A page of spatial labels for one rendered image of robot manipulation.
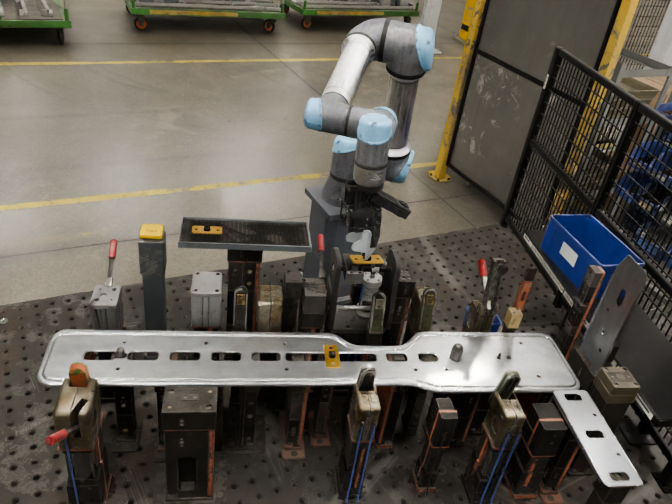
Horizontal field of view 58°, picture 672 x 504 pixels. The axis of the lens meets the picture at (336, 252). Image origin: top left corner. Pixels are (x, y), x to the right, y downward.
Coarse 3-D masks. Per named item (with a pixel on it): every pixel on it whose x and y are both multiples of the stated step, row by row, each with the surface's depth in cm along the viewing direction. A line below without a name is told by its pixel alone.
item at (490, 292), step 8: (496, 264) 169; (504, 264) 170; (496, 272) 171; (504, 272) 167; (488, 280) 172; (496, 280) 173; (488, 288) 172; (496, 288) 174; (488, 296) 173; (496, 296) 174
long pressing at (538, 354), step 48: (96, 336) 156; (144, 336) 158; (192, 336) 160; (240, 336) 162; (288, 336) 165; (336, 336) 167; (432, 336) 172; (480, 336) 175; (528, 336) 178; (48, 384) 141; (144, 384) 145; (192, 384) 147; (240, 384) 149; (288, 384) 151; (336, 384) 153; (384, 384) 155; (432, 384) 156; (480, 384) 159; (528, 384) 161; (576, 384) 164
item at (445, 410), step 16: (448, 400) 154; (432, 416) 155; (448, 416) 149; (432, 432) 154; (448, 432) 152; (432, 448) 156; (416, 464) 167; (432, 464) 160; (416, 480) 166; (432, 480) 163
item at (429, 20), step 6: (426, 0) 794; (432, 0) 784; (438, 0) 787; (426, 6) 796; (432, 6) 788; (438, 6) 792; (426, 12) 798; (432, 12) 793; (438, 12) 797; (426, 18) 799; (432, 18) 798; (426, 24) 801; (432, 24) 803; (438, 48) 821
